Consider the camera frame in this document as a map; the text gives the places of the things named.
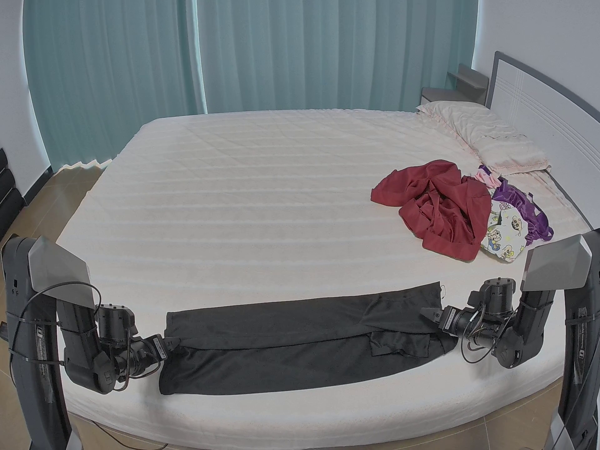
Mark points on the black T-shirt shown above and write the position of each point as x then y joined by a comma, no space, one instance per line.
281,340

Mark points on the bed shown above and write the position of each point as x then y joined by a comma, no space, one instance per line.
258,181

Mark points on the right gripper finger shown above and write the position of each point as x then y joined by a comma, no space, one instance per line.
432,314

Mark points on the white printed garment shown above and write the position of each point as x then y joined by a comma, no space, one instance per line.
504,239

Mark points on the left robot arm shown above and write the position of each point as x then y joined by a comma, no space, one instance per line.
47,270

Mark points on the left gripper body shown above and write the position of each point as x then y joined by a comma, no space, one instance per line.
159,348

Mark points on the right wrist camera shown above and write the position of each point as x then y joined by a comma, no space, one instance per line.
476,300

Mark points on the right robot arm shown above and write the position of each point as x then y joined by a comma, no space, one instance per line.
553,270

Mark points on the grey bedside table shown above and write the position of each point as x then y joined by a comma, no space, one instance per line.
445,94

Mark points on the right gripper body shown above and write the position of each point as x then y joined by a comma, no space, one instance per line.
450,320

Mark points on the pink garment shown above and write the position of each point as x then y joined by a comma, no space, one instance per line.
486,177

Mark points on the purple satin garment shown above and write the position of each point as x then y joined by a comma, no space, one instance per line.
520,202

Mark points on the blue-green curtain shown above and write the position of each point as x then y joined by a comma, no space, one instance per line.
328,40
108,63

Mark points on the pale pink pillow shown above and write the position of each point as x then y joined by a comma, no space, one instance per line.
487,134

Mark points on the dark red garment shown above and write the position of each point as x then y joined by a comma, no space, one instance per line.
445,213

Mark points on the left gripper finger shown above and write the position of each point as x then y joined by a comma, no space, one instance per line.
173,342

